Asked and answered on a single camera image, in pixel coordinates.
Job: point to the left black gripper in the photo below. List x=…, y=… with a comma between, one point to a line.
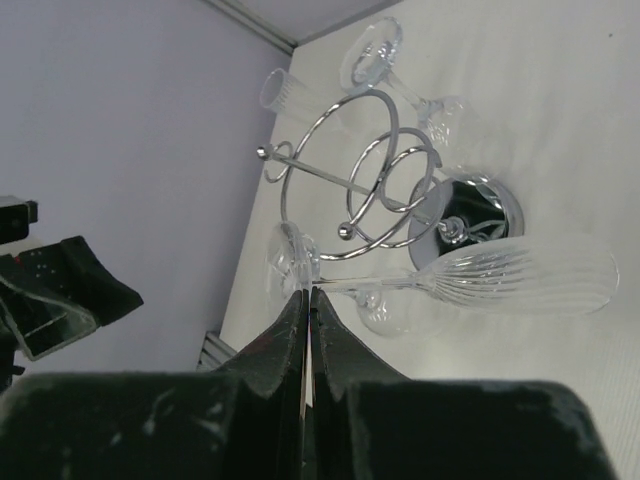
x=69, y=269

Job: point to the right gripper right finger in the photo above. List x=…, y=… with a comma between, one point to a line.
x=371, y=422

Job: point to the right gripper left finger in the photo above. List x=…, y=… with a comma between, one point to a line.
x=244, y=420

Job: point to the ribbed champagne flute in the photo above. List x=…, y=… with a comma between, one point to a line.
x=285, y=95

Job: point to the round wine glass front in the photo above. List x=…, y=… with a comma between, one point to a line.
x=403, y=313

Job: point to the round wine glass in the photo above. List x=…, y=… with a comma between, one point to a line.
x=469, y=146
x=403, y=313

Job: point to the round wine glass back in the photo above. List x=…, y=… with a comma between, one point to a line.
x=469, y=146

